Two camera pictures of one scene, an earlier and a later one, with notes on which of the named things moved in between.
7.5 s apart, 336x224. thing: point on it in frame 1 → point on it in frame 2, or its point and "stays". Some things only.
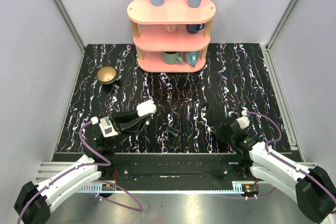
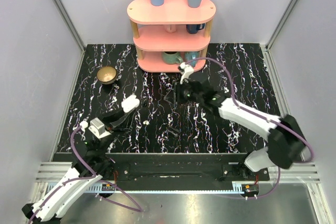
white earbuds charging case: [146, 108] → [130, 103]
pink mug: [170, 28] stays
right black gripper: [217, 130] → [171, 95]
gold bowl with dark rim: [106, 74] stays
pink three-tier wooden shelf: [172, 37] stays
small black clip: [176, 132] stays
